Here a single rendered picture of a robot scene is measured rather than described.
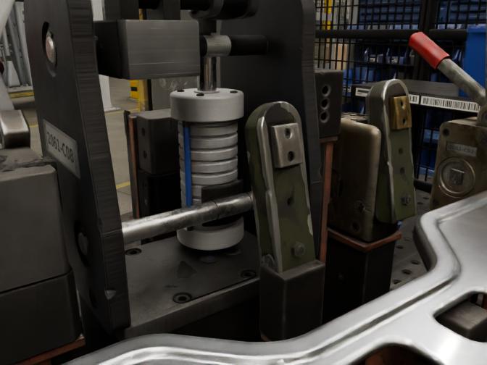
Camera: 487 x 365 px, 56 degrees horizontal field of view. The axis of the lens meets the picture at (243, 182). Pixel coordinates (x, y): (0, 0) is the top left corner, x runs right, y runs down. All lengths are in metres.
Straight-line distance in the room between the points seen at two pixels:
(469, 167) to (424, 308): 0.31
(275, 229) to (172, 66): 0.13
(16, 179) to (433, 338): 0.23
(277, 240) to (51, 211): 0.15
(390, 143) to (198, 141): 0.17
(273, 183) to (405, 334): 0.13
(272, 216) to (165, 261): 0.12
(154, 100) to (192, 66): 3.03
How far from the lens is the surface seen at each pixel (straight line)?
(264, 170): 0.31
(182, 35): 0.29
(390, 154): 0.43
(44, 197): 0.28
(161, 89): 3.26
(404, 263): 1.00
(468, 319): 0.31
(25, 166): 0.29
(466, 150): 0.58
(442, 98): 1.00
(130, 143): 0.45
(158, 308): 0.34
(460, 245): 0.38
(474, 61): 0.98
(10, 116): 0.36
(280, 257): 0.32
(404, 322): 0.27
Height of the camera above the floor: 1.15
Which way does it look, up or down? 18 degrees down
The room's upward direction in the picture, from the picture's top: straight up
